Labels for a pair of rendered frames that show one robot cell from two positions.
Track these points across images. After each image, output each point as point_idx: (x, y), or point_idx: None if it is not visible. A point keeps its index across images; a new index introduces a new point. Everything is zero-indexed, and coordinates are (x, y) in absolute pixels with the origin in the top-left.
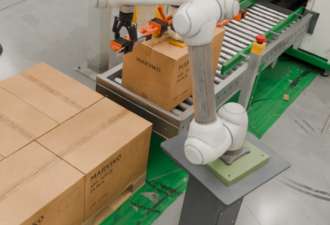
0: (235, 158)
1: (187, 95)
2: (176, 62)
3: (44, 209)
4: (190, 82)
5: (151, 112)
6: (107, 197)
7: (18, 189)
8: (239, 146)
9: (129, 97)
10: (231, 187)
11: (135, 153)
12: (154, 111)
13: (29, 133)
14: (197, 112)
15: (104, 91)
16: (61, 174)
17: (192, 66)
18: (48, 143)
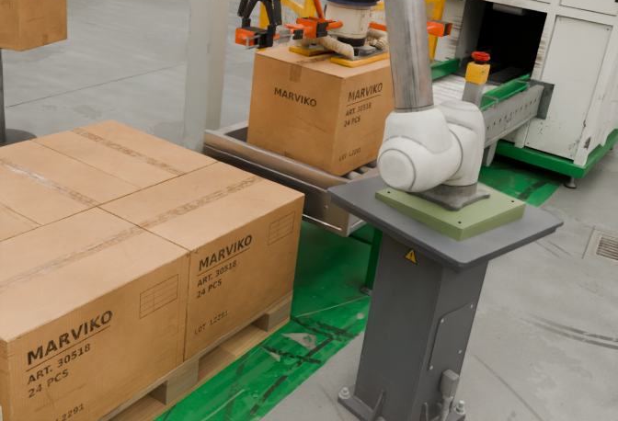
0: (465, 201)
1: (360, 161)
2: (344, 81)
3: (114, 295)
4: (365, 136)
5: (300, 180)
6: (226, 322)
7: (65, 266)
8: (473, 177)
9: (261, 158)
10: (465, 242)
11: (276, 245)
12: (307, 176)
13: (87, 198)
14: (401, 88)
15: (218, 157)
16: (146, 248)
17: None
18: (121, 210)
